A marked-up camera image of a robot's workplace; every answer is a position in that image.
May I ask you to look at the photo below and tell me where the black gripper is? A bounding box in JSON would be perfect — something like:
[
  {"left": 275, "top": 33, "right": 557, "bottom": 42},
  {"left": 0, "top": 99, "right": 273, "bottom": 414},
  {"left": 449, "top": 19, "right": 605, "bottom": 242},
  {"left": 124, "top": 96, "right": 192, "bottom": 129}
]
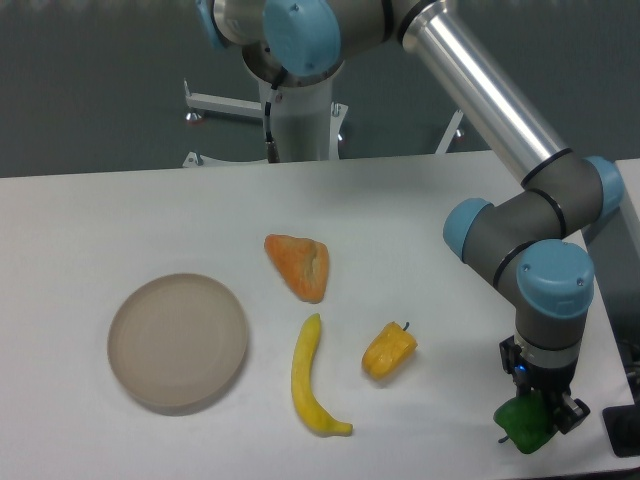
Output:
[{"left": 499, "top": 336, "right": 590, "bottom": 434}]

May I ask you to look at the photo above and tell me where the green bell pepper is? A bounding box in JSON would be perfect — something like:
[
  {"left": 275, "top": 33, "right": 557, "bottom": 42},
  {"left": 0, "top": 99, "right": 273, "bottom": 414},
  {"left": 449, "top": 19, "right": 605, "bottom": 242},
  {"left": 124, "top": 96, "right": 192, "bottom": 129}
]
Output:
[{"left": 493, "top": 392, "right": 556, "bottom": 454}]

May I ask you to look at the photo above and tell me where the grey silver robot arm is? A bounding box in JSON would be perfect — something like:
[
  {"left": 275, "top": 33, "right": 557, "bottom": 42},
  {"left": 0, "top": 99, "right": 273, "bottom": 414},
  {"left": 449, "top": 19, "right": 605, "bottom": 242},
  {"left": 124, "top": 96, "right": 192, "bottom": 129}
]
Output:
[{"left": 195, "top": 1, "right": 624, "bottom": 433}]

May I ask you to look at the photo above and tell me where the yellow bell pepper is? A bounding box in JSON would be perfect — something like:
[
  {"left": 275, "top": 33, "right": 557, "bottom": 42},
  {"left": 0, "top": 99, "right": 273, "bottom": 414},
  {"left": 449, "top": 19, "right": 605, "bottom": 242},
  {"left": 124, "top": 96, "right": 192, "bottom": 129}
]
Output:
[{"left": 361, "top": 322, "right": 418, "bottom": 381}]

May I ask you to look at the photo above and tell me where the beige round plate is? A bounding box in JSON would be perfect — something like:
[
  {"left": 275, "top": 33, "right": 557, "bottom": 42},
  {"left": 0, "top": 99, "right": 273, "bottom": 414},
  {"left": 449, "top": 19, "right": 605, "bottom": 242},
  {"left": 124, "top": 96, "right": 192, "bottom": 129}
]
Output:
[{"left": 107, "top": 273, "right": 249, "bottom": 416}]

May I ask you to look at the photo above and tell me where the black device at edge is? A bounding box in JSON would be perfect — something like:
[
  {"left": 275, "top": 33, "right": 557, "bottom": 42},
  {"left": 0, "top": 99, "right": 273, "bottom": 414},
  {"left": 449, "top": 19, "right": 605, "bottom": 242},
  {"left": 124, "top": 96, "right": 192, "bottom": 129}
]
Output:
[{"left": 602, "top": 405, "right": 639, "bottom": 458}]

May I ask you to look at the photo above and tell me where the yellow banana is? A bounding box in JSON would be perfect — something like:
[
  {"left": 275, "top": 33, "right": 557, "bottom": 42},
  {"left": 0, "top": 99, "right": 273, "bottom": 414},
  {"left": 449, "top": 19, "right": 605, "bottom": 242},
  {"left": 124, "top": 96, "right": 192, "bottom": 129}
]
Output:
[{"left": 290, "top": 313, "right": 353, "bottom": 437}]

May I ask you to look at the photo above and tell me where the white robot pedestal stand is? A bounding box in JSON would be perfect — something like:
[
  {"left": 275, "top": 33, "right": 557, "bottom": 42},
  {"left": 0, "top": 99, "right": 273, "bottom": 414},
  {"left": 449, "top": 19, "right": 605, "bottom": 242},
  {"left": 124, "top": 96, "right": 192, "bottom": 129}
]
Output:
[{"left": 180, "top": 42, "right": 466, "bottom": 169}]

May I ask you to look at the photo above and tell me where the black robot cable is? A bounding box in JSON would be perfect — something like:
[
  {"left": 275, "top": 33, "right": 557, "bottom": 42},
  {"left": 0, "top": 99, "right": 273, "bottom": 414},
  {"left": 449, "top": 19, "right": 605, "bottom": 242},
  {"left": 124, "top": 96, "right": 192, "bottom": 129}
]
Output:
[{"left": 262, "top": 67, "right": 289, "bottom": 164}]

